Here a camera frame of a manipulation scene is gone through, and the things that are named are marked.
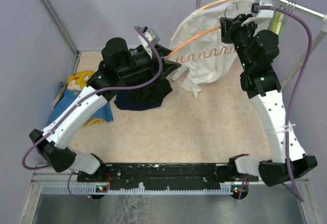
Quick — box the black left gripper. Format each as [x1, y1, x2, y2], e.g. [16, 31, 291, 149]
[118, 43, 181, 79]

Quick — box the metal clothes rack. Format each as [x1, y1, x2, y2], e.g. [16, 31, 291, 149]
[196, 0, 326, 89]

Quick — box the green hanger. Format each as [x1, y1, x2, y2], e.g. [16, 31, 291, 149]
[269, 11, 281, 32]

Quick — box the orange hanger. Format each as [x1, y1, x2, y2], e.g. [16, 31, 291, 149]
[166, 2, 240, 64]

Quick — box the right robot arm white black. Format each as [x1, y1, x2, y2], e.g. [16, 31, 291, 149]
[219, 14, 318, 187]

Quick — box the cream hanger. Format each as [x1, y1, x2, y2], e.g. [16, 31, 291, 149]
[275, 14, 284, 35]

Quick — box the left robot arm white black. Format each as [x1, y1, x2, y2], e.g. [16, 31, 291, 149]
[29, 37, 181, 182]

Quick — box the yellow hanger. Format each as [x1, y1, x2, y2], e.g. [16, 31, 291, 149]
[199, 0, 230, 10]

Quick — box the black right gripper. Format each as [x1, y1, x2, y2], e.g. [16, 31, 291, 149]
[219, 14, 258, 70]

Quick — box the dark navy t-shirt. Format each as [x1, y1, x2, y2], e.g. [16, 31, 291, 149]
[114, 91, 163, 111]

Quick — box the off-white t-shirt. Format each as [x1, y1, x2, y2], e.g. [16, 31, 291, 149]
[167, 0, 254, 97]

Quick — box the blue Pikachu t-shirt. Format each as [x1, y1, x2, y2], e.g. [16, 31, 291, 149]
[48, 70, 114, 127]

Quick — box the black t-shirt white trim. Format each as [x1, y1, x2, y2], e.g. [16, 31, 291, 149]
[118, 57, 173, 105]

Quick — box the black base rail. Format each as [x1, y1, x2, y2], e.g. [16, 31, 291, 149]
[77, 163, 245, 193]

